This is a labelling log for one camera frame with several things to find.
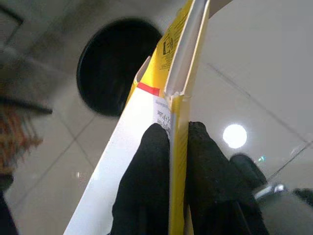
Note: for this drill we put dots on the yellow and white cardboard box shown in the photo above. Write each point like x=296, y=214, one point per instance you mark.
x=127, y=137

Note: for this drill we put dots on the black round rubbish bin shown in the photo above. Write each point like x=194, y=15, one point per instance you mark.
x=105, y=68

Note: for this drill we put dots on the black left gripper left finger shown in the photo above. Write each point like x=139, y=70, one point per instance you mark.
x=144, y=186

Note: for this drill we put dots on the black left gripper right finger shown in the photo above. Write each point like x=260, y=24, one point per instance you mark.
x=212, y=191

